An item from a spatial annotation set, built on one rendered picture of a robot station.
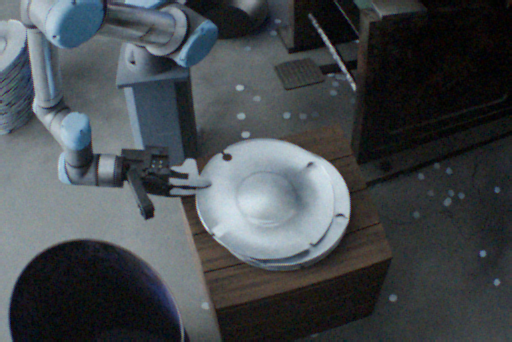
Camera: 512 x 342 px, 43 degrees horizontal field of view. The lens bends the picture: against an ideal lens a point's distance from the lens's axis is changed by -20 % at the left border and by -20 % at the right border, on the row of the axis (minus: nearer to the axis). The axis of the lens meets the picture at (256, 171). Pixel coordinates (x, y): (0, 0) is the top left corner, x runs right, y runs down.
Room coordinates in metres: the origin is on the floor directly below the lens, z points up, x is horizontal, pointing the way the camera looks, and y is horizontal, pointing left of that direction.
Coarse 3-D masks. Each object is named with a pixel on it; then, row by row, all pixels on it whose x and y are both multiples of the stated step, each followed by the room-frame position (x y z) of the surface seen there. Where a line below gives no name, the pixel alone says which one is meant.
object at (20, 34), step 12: (0, 24) 1.67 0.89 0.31; (12, 24) 1.66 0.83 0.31; (0, 36) 1.60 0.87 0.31; (12, 36) 1.59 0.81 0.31; (24, 36) 1.58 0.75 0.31; (0, 48) 1.53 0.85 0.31; (12, 48) 1.53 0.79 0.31; (0, 60) 1.48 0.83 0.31; (12, 60) 1.47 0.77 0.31; (0, 72) 1.42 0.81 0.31
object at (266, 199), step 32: (256, 160) 0.96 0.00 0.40; (288, 160) 0.96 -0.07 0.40; (224, 192) 0.88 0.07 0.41; (256, 192) 0.88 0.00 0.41; (288, 192) 0.88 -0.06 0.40; (320, 192) 0.88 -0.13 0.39; (224, 224) 0.80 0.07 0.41; (256, 224) 0.80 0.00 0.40; (288, 224) 0.80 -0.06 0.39; (320, 224) 0.80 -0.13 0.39; (256, 256) 0.73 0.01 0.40; (288, 256) 0.73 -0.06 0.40
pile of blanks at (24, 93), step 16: (16, 64) 1.47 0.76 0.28; (0, 80) 1.41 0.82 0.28; (16, 80) 1.45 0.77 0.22; (32, 80) 1.53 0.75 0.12; (0, 96) 1.41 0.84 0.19; (16, 96) 1.44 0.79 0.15; (32, 96) 1.50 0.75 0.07; (0, 112) 1.40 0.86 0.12; (16, 112) 1.43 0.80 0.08; (32, 112) 1.48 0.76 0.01; (0, 128) 1.40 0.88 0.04; (16, 128) 1.41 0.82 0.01
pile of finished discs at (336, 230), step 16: (320, 160) 0.97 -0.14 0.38; (336, 176) 0.92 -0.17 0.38; (336, 192) 0.88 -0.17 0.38; (336, 208) 0.84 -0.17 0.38; (336, 224) 0.81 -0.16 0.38; (320, 240) 0.77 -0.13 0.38; (336, 240) 0.76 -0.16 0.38; (240, 256) 0.75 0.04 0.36; (304, 256) 0.73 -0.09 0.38; (320, 256) 0.74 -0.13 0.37
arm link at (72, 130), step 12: (60, 120) 0.97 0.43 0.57; (72, 120) 0.95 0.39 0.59; (84, 120) 0.95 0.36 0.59; (60, 132) 0.95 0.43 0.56; (72, 132) 0.92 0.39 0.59; (84, 132) 0.92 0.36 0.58; (60, 144) 0.93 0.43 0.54; (72, 144) 0.91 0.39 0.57; (84, 144) 0.92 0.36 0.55; (72, 156) 0.90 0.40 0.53; (84, 156) 0.91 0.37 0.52
